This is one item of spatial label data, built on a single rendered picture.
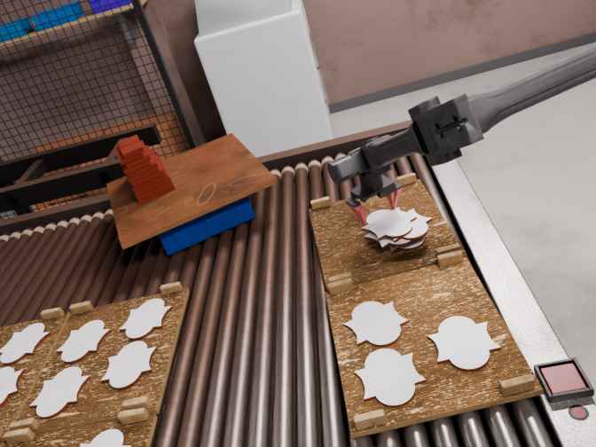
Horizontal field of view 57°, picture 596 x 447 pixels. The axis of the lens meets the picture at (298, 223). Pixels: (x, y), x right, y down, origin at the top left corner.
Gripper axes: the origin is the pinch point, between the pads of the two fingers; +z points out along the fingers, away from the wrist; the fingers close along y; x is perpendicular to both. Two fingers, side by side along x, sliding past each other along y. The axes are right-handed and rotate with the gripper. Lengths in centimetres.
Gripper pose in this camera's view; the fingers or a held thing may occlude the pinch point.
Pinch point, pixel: (378, 215)
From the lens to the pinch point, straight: 149.1
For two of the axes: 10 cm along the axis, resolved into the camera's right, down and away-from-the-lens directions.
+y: -8.4, 4.5, -3.0
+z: 2.5, 8.1, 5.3
